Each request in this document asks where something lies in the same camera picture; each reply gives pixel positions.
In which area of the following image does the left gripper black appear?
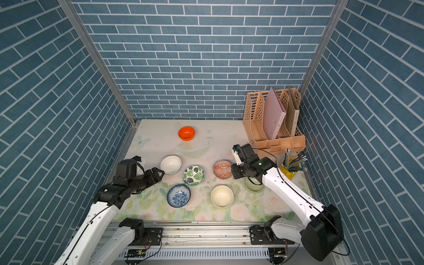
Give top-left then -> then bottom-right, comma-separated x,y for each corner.
127,166 -> 166,193

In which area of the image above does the light green bowl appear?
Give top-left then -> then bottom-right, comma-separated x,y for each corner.
244,177 -> 265,193

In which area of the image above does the cream bowl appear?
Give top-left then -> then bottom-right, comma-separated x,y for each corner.
210,185 -> 234,209

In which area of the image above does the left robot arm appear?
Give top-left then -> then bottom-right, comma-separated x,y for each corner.
56,156 -> 165,265

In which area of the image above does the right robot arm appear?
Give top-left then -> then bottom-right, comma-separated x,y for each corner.
231,144 -> 344,261

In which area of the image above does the white bowl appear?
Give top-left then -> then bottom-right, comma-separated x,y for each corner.
160,155 -> 182,174

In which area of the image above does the red pattern bowl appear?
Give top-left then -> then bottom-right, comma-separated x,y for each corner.
213,160 -> 233,180

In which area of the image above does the blue floral bowl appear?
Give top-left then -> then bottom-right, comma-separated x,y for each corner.
167,184 -> 191,208

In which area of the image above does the green leaf pattern bowl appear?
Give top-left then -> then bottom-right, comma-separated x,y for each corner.
182,165 -> 205,187

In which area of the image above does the floral table mat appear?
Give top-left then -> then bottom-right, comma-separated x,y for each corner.
114,120 -> 299,222

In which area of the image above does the yellow pencil cup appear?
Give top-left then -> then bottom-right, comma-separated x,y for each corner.
280,163 -> 296,181

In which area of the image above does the peach file organizer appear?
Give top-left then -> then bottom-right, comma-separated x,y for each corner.
243,88 -> 306,153

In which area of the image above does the orange bowl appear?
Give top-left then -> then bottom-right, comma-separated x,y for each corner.
178,127 -> 195,141

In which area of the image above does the pink folder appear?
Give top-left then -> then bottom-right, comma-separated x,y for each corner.
263,88 -> 287,140

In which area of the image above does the beige folder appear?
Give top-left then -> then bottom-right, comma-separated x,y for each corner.
286,88 -> 300,136

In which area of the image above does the green circuit board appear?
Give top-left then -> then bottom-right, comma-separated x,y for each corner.
124,249 -> 146,259

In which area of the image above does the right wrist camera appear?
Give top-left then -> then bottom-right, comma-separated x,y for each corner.
232,144 -> 243,165

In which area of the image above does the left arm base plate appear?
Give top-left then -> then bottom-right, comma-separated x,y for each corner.
130,227 -> 163,247

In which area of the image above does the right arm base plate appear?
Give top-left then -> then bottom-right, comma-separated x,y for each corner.
249,225 -> 295,245

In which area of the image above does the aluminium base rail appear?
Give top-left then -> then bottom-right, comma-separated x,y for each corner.
57,221 -> 352,265

